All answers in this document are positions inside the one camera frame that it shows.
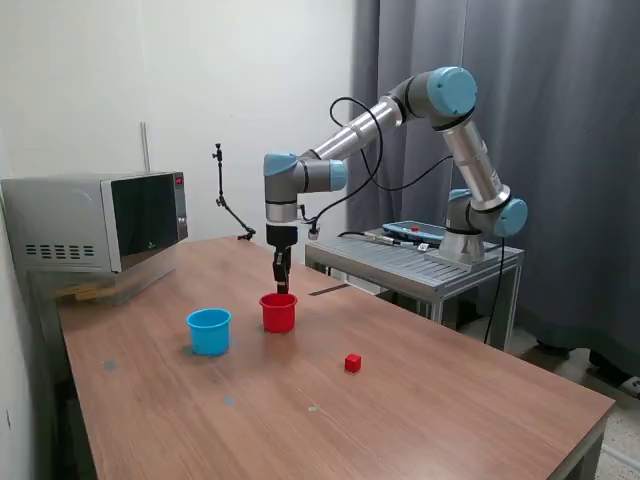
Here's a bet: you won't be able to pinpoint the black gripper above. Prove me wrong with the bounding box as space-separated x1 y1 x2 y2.
265 223 300 295

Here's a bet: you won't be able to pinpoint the red plastic bin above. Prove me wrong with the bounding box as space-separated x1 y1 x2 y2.
259 292 299 334

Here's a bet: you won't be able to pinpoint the blue plastic bin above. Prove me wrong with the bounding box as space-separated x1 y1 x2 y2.
186 307 233 357

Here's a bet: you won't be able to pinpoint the grey metal robot stand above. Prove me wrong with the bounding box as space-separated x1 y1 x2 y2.
304 232 526 351

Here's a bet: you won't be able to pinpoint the blue teach pendant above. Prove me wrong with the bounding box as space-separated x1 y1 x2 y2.
382 220 447 241

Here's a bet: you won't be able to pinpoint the wooden blocks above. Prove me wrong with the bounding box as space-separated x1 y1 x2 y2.
52 283 119 303

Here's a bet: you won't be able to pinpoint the silver microwave oven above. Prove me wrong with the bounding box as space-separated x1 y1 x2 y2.
0 171 190 275

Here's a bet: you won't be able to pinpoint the black shoe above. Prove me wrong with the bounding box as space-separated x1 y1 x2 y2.
534 338 574 358
587 349 640 401

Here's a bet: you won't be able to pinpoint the grey curtain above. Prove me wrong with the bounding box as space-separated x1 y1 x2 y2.
348 0 640 376

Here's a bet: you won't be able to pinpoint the grey table leg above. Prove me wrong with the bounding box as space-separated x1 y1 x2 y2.
547 419 609 480

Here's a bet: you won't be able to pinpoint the black pendant cable with plug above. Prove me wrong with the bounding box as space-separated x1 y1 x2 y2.
337 229 419 249

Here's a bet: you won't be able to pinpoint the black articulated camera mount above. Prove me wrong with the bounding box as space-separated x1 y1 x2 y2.
209 143 257 242

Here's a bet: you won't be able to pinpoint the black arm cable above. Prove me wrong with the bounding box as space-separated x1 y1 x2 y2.
298 96 456 225

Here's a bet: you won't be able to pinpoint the white wall conduit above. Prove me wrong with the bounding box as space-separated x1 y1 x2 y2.
139 122 151 174

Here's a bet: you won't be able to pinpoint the black base power cable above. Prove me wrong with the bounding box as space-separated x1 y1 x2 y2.
483 234 505 345

